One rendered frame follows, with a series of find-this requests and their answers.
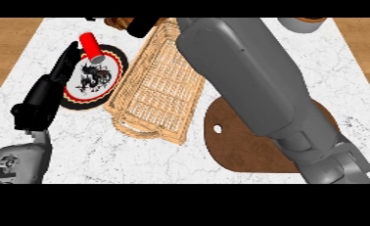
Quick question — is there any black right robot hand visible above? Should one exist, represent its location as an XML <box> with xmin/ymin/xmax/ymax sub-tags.
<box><xmin>125</xmin><ymin>18</ymin><xmax>162</xmax><ymax>39</ymax></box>

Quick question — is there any brown croissant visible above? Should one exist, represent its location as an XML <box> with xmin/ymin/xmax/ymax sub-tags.
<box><xmin>102</xmin><ymin>18</ymin><xmax>137</xmax><ymax>31</ymax></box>

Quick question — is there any tan wicker basket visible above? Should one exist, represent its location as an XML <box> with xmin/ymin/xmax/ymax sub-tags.
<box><xmin>102</xmin><ymin>18</ymin><xmax>208</xmax><ymax>147</ymax></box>

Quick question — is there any brown wooden cutting board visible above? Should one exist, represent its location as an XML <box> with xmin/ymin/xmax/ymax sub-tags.
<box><xmin>202</xmin><ymin>96</ymin><xmax>340</xmax><ymax>174</ymax></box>

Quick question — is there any red can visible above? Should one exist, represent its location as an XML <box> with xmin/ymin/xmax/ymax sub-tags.
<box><xmin>78</xmin><ymin>31</ymin><xmax>106</xmax><ymax>65</ymax></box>

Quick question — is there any white plate with black dragon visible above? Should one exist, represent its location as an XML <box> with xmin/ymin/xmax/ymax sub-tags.
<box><xmin>57</xmin><ymin>43</ymin><xmax>130</xmax><ymax>112</ymax></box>

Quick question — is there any grey round container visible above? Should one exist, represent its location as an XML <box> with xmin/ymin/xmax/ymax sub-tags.
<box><xmin>276</xmin><ymin>18</ymin><xmax>330</xmax><ymax>35</ymax></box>

